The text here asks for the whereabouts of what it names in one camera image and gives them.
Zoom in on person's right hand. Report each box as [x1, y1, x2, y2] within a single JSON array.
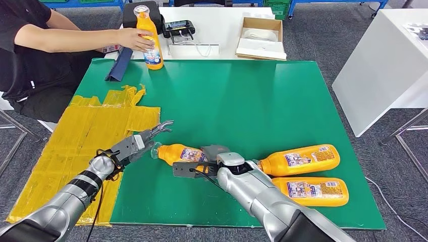
[[116, 27, 155, 52]]

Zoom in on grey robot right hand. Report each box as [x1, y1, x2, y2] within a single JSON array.
[[200, 144, 231, 163]]

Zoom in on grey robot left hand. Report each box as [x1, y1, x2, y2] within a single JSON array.
[[122, 120, 175, 164]]

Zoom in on orange detergent bottle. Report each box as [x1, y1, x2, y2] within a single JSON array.
[[257, 144, 341, 177], [150, 143, 218, 174], [271, 177, 350, 208], [133, 5, 165, 71]]

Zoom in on black zip case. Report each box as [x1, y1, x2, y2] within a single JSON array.
[[122, 1, 165, 34]]

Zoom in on tablet in blue case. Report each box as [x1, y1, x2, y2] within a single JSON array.
[[104, 46, 134, 83]]

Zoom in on black remote controller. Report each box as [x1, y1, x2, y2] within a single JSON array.
[[162, 20, 196, 43]]

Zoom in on white flat box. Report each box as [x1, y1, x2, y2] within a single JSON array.
[[168, 43, 221, 57]]

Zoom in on green table board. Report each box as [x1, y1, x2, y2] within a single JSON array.
[[74, 58, 387, 231]]

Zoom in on blue metal rack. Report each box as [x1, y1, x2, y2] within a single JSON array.
[[287, 0, 390, 18], [38, 0, 126, 10]]

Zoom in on black chair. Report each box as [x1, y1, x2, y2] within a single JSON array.
[[174, 0, 234, 8]]

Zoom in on yellow taped sheet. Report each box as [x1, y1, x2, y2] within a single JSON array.
[[7, 84, 162, 227]]

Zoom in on white desk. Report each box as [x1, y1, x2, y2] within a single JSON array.
[[104, 7, 287, 61]]

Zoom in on open cardboard box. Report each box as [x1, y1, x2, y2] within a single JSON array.
[[235, 17, 288, 62]]

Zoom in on person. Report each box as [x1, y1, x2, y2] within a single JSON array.
[[0, 0, 155, 124]]

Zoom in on white round item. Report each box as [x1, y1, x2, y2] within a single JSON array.
[[242, 28, 279, 43]]

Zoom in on green plastic crate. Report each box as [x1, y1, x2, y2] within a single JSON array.
[[263, 0, 292, 20]]

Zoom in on white side table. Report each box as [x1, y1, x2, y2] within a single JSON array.
[[332, 9, 428, 138]]

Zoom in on metal table legs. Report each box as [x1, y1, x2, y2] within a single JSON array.
[[379, 108, 428, 183]]

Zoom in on small dark parts pile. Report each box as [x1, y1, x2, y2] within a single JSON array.
[[403, 22, 428, 41]]

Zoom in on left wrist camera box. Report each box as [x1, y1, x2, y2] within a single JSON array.
[[110, 133, 151, 161]]

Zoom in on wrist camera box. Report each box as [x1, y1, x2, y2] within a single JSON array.
[[110, 133, 151, 161], [172, 161, 220, 180]]

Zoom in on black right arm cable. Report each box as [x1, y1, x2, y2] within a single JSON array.
[[190, 168, 228, 193]]

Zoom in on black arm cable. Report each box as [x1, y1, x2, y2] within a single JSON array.
[[85, 181, 105, 242], [190, 168, 228, 193]]

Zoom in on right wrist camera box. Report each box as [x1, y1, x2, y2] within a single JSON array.
[[172, 161, 220, 180]]

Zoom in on white charging cable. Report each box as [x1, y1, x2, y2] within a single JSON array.
[[179, 30, 213, 57]]

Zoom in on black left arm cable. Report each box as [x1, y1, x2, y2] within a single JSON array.
[[85, 181, 105, 242]]

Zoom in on metal chair frame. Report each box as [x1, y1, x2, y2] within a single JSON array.
[[0, 109, 41, 177]]

